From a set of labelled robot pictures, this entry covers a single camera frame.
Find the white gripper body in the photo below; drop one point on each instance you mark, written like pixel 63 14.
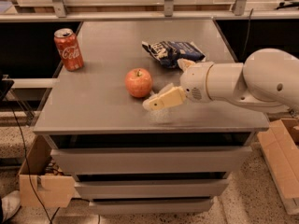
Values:
pixel 195 80

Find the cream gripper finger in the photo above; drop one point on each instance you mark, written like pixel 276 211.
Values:
pixel 168 96
pixel 184 64

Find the red apple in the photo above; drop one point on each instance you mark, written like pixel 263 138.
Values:
pixel 138 82

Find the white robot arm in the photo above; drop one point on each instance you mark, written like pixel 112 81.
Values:
pixel 267 81

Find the red coke can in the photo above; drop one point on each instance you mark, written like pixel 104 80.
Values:
pixel 67 45

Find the blue chip bag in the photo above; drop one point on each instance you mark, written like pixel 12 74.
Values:
pixel 167 53

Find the grey drawer cabinet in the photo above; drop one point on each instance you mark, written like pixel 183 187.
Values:
pixel 125 159

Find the cardboard box right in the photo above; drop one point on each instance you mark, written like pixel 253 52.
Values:
pixel 280 147

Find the cardboard box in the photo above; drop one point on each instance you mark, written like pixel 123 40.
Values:
pixel 39 187
pixel 280 147

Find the cardboard box left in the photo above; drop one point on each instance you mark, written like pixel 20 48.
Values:
pixel 39 187

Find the white shoe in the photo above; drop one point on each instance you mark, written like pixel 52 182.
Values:
pixel 9 205

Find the metal shelf frame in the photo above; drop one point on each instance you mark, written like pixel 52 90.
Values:
pixel 121 10

